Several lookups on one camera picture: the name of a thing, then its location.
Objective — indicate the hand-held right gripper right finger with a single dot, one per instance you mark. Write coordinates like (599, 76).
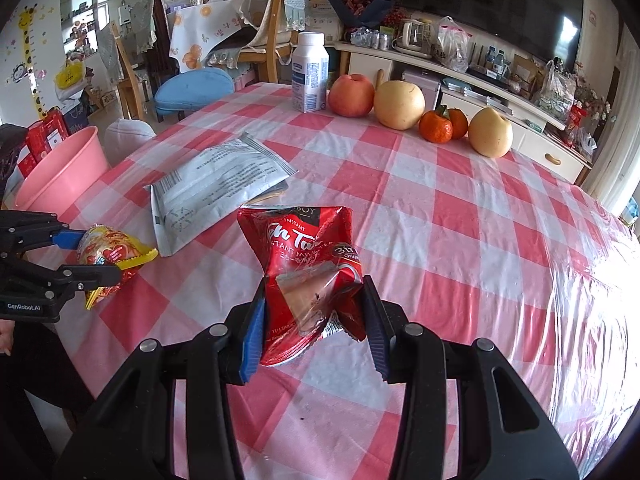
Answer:
(375, 332)

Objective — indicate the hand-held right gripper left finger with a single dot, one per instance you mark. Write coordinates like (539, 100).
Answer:
(252, 345)

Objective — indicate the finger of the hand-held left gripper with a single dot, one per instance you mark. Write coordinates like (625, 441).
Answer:
(90, 276)
(67, 240)

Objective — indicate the yellow red snack wrapper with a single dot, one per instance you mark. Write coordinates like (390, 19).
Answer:
(107, 252)

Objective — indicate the pink bucket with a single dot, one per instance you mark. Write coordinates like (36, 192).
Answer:
(65, 175)

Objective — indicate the red instant tea packet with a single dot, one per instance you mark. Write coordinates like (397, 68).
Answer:
(300, 260)

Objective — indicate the grey foil pouch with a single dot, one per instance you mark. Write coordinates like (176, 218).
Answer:
(210, 185)

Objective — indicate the person's left hand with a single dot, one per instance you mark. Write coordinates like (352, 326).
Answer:
(4, 337)

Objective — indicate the red white checked tablecloth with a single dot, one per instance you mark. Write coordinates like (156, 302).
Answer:
(450, 260)

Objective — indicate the red gift box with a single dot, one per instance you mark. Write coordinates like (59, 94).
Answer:
(47, 135)

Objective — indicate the white stool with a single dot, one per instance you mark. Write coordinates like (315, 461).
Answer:
(127, 136)

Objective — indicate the yellow bag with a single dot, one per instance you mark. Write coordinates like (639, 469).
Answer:
(67, 75)

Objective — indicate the wooden chair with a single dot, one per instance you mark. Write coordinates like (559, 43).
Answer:
(272, 35)
(125, 75)

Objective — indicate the blue cushioned chair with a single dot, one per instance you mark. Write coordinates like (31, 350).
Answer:
(195, 87)

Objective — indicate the tangerine with green leaf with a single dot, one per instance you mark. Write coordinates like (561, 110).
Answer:
(435, 129)

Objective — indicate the orange tangerine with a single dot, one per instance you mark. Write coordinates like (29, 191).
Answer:
(460, 122)

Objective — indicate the yellow pear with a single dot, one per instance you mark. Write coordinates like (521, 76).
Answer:
(490, 132)
(399, 106)

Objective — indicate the red apple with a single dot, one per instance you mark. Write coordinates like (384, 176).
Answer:
(350, 96)

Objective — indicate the fruit print cloth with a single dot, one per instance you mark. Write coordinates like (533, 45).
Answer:
(200, 35)

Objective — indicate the pink metal case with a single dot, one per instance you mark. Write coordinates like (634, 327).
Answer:
(422, 85)

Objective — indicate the white TV cabinet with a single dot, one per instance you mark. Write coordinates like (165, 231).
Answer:
(540, 135)

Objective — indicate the white milk bottle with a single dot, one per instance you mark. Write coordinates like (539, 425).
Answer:
(310, 75)

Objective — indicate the white curtain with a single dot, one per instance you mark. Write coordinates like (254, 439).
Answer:
(615, 170)

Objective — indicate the red plastic bag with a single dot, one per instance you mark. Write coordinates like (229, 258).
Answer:
(580, 122)

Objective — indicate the plastic water bottle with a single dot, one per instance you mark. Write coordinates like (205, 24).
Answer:
(491, 62)
(502, 64)

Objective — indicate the pack of small bottles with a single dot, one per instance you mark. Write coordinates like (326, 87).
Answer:
(370, 38)

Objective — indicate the white electric kettle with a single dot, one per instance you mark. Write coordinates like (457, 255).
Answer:
(412, 36)

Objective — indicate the clear plastic food bag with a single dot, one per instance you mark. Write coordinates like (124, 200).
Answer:
(452, 42)

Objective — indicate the crinkled plastic bag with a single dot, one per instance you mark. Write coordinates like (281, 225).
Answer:
(555, 90)

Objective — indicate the dried flower bunch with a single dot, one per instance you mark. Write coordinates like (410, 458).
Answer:
(592, 97)

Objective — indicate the cardboard box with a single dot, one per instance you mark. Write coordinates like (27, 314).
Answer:
(322, 16)

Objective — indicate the pale blue lace cloth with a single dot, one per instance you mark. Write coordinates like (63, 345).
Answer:
(296, 0)

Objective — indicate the black television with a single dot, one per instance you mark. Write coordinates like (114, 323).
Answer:
(490, 5)

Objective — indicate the giraffe wall sticker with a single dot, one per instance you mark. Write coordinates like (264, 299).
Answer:
(27, 50)

